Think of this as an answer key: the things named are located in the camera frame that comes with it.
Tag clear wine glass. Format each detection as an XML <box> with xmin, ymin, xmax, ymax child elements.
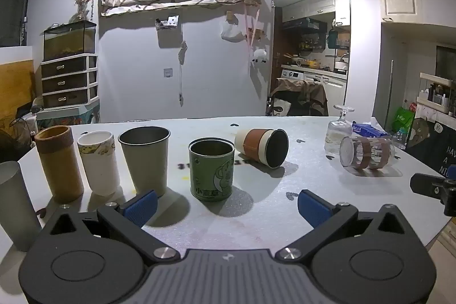
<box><xmin>324</xmin><ymin>105</ymin><xmax>355</xmax><ymax>156</ymax></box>

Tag grey frosted cylinder cup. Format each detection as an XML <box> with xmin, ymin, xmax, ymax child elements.
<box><xmin>0</xmin><ymin>161</ymin><xmax>43</xmax><ymax>252</ymax></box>

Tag chair with brown cloth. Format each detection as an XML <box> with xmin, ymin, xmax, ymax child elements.
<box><xmin>269</xmin><ymin>78</ymin><xmax>329</xmax><ymax>117</ymax></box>

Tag blue tissue pack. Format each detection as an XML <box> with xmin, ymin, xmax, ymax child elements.
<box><xmin>351</xmin><ymin>118</ymin><xmax>391</xmax><ymax>138</ymax></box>

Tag green tin can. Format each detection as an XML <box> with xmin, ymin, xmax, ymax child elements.
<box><xmin>188</xmin><ymin>137</ymin><xmax>236</xmax><ymax>201</ymax></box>

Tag yellow board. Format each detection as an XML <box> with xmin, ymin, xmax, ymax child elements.
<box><xmin>0</xmin><ymin>58</ymin><xmax>37</xmax><ymax>121</ymax></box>

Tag white hanging bag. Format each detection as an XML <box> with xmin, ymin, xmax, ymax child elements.
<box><xmin>220</xmin><ymin>12</ymin><xmax>247</xmax><ymax>41</ymax></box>

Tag white storage rack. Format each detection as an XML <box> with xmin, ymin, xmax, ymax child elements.
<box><xmin>416</xmin><ymin>72</ymin><xmax>456</xmax><ymax>120</ymax></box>

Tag white ceramic cup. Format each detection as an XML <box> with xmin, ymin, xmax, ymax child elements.
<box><xmin>77</xmin><ymin>132</ymin><xmax>121</xmax><ymax>197</ymax></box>

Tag white washing machine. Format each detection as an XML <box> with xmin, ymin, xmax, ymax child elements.
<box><xmin>280</xmin><ymin>68</ymin><xmax>304</xmax><ymax>80</ymax></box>

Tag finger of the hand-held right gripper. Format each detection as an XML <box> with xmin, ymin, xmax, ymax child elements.
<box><xmin>410</xmin><ymin>173</ymin><xmax>456</xmax><ymax>217</ymax></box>

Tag plastic water bottle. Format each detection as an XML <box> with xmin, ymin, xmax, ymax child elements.
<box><xmin>391</xmin><ymin>128</ymin><xmax>407</xmax><ymax>150</ymax></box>

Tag white plush toy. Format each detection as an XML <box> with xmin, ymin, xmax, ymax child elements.
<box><xmin>251</xmin><ymin>48</ymin><xmax>269</xmax><ymax>64</ymax></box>

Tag dried flower bunch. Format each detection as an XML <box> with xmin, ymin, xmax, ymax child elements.
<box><xmin>74</xmin><ymin>0</ymin><xmax>94</xmax><ymax>22</ymax></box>

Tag white drawer unit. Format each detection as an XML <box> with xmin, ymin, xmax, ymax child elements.
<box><xmin>40</xmin><ymin>54</ymin><xmax>99</xmax><ymax>109</ymax></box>

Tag grey metal cup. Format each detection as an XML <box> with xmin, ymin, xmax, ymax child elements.
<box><xmin>118</xmin><ymin>126</ymin><xmax>171</xmax><ymax>198</ymax></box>

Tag small clear wall shelf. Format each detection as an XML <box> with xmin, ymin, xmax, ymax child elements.
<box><xmin>155</xmin><ymin>14</ymin><xmax>180</xmax><ymax>31</ymax></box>

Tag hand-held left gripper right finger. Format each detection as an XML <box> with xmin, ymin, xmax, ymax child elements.
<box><xmin>275</xmin><ymin>189</ymin><xmax>425</xmax><ymax>262</ymax></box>

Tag patterned low cabinet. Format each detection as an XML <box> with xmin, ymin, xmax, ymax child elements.
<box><xmin>35</xmin><ymin>101</ymin><xmax>101</xmax><ymax>129</ymax></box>

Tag cream cup with brown sleeve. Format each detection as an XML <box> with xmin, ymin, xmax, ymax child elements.
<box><xmin>234</xmin><ymin>128</ymin><xmax>290</xmax><ymax>170</ymax></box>

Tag clear glass cup brown bands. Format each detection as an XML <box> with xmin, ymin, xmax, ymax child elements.
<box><xmin>339</xmin><ymin>135</ymin><xmax>396</xmax><ymax>171</ymax></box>

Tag black printed cloth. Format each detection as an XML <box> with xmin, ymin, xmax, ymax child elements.
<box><xmin>405</xmin><ymin>111</ymin><xmax>456</xmax><ymax>181</ymax></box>

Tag hanging white cable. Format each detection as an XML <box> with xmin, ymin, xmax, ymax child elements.
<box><xmin>178</xmin><ymin>40</ymin><xmax>189</xmax><ymax>108</ymax></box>

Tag white broom stick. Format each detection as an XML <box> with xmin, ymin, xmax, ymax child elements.
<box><xmin>384</xmin><ymin>60</ymin><xmax>394</xmax><ymax>132</ymax></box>

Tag tall brown bamboo cup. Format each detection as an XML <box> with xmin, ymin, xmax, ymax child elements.
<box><xmin>34</xmin><ymin>125</ymin><xmax>85</xmax><ymax>204</ymax></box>

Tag glass fish tank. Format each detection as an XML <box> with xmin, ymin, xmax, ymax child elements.
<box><xmin>43</xmin><ymin>21</ymin><xmax>97</xmax><ymax>62</ymax></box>

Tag green shopping bag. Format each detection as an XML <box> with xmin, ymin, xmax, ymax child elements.
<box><xmin>392</xmin><ymin>106</ymin><xmax>416</xmax><ymax>136</ymax></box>

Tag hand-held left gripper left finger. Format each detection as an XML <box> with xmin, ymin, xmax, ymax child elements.
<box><xmin>34</xmin><ymin>189</ymin><xmax>181</xmax><ymax>264</ymax></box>

